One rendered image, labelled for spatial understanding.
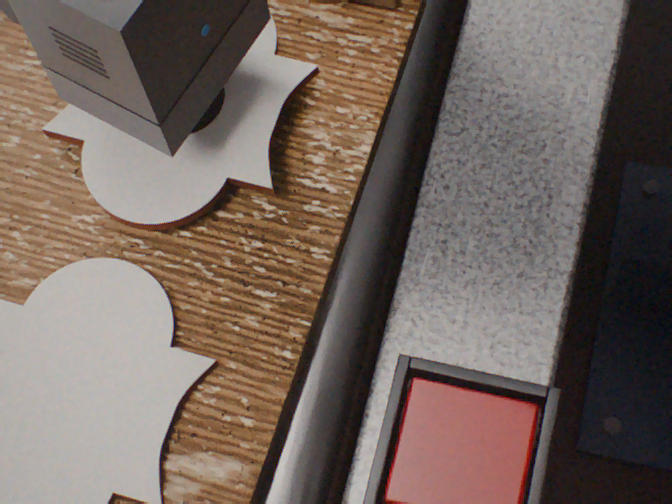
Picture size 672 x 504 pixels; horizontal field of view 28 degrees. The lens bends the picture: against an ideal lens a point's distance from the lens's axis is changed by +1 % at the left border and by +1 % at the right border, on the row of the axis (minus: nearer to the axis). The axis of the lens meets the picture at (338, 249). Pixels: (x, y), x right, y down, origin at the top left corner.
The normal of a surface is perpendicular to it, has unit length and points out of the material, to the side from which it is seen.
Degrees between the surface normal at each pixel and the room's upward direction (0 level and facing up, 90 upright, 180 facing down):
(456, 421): 0
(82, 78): 90
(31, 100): 0
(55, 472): 0
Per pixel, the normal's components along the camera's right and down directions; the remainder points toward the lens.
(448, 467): -0.07, -0.40
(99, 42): -0.51, 0.80
